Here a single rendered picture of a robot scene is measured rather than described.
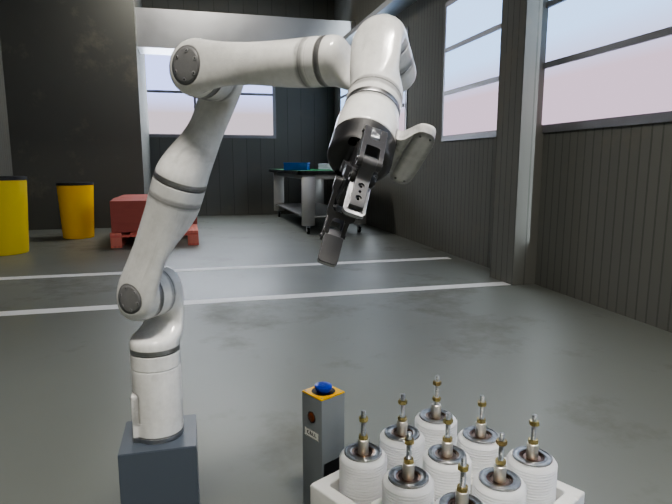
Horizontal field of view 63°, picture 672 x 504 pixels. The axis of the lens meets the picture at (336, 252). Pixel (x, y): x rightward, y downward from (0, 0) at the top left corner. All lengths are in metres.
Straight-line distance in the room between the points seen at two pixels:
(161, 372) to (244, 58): 0.58
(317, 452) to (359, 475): 0.19
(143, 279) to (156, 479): 0.38
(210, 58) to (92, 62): 6.84
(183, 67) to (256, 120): 8.07
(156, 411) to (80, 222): 5.60
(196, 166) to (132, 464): 0.56
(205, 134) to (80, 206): 5.68
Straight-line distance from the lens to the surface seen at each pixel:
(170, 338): 1.08
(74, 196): 6.60
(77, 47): 7.77
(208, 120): 0.97
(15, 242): 5.77
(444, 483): 1.16
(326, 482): 1.22
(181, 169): 0.95
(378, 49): 0.72
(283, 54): 0.82
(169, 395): 1.11
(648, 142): 3.26
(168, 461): 1.14
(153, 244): 1.00
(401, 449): 1.21
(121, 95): 7.62
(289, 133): 9.06
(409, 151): 0.65
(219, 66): 0.88
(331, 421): 1.28
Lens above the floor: 0.83
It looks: 9 degrees down
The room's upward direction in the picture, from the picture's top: straight up
